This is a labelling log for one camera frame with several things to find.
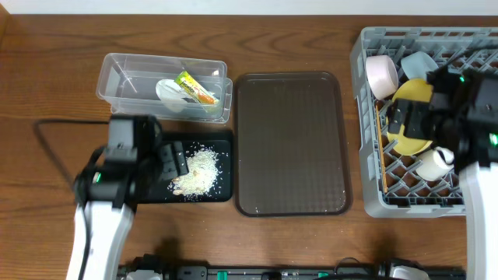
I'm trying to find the yellow plate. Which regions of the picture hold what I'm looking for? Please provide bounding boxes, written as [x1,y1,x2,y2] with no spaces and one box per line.
[387,79,433,156]

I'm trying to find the white napkin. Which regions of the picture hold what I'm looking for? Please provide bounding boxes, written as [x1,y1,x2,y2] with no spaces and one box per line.
[156,79,190,113]

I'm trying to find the light blue bowl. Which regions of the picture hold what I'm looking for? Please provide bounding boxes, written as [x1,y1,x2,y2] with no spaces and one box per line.
[401,51,438,80]

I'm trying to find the white cup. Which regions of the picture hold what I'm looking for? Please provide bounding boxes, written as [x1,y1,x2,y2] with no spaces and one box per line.
[416,147,454,181]

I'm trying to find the rice food waste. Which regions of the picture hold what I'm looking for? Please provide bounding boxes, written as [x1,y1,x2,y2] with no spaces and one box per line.
[165,143,233,202]

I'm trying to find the green snack wrapper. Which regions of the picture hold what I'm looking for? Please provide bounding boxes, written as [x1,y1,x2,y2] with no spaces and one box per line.
[174,71,219,105]

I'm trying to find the pink bowl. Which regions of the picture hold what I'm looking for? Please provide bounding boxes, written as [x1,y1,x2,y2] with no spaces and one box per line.
[365,55,398,100]

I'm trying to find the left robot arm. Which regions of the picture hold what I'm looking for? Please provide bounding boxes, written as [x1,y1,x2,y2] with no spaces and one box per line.
[66,115,188,279]

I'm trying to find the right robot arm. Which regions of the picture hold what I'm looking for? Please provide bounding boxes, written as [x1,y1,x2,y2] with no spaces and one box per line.
[388,68,497,279]

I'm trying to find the black waste tray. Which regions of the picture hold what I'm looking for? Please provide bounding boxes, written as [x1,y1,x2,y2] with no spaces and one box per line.
[142,130,233,204]

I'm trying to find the grey dishwasher rack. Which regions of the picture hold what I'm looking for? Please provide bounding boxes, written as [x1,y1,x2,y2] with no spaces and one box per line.
[350,26,497,218]

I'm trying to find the clear plastic bin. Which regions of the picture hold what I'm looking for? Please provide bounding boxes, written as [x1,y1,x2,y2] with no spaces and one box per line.
[96,53,233,124]

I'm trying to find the brown serving tray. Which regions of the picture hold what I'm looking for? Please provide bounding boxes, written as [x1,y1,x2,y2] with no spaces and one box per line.
[235,72,352,217]

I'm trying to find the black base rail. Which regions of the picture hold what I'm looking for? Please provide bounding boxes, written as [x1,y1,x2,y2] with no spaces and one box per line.
[115,254,467,280]

